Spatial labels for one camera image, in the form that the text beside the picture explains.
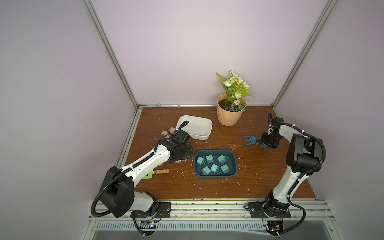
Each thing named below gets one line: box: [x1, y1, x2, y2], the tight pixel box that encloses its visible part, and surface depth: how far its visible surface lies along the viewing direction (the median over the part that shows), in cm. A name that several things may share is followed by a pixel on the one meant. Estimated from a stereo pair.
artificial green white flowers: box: [216, 70, 256, 112], surface depth 94 cm
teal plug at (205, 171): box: [200, 165, 211, 176], surface depth 85 cm
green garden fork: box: [142, 170, 156, 180], surface depth 87 cm
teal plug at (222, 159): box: [217, 154, 227, 166], surface depth 90 cm
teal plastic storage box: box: [194, 149, 238, 179], surface depth 89 cm
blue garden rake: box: [243, 135, 259, 145], surface depth 102 cm
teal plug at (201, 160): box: [196, 156, 206, 165], surface depth 89 cm
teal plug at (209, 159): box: [205, 154, 214, 165], surface depth 91 cm
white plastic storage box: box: [176, 115, 213, 141], surface depth 108 cm
